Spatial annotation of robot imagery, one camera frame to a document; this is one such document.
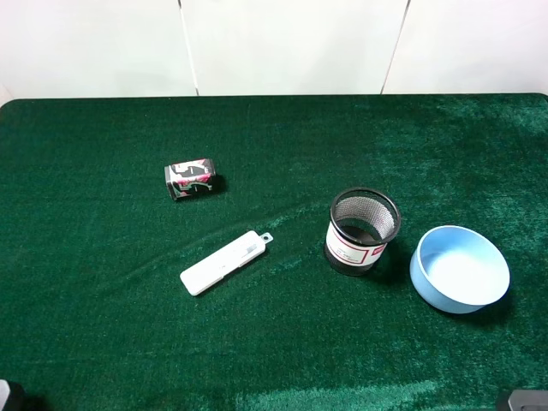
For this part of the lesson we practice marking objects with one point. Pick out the grey block bottom right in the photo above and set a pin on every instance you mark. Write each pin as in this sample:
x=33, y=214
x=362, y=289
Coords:
x=523, y=400

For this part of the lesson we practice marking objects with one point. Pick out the light blue bowl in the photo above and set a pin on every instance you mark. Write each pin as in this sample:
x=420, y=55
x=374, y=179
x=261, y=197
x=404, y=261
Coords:
x=457, y=270

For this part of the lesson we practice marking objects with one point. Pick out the white plastic case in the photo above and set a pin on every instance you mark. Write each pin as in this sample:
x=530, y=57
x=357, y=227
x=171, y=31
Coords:
x=214, y=268

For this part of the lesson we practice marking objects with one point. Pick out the green felt table cloth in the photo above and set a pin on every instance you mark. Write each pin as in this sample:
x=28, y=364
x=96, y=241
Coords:
x=94, y=315

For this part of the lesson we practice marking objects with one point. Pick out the black mesh pen cup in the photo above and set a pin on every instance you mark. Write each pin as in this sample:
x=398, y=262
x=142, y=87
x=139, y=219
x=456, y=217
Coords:
x=363, y=221

